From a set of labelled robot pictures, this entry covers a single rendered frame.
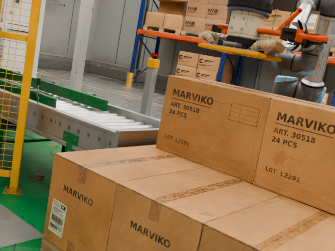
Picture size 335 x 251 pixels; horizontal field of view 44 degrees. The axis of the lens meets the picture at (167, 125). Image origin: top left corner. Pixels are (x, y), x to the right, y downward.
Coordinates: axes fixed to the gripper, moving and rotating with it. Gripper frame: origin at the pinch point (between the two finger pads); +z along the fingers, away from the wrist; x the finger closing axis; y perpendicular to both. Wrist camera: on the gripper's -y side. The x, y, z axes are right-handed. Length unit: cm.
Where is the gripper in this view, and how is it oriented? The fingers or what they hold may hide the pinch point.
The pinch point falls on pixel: (295, 35)
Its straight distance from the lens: 208.1
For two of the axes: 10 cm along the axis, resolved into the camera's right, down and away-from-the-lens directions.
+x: 1.8, -9.7, -1.7
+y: -7.8, -2.4, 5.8
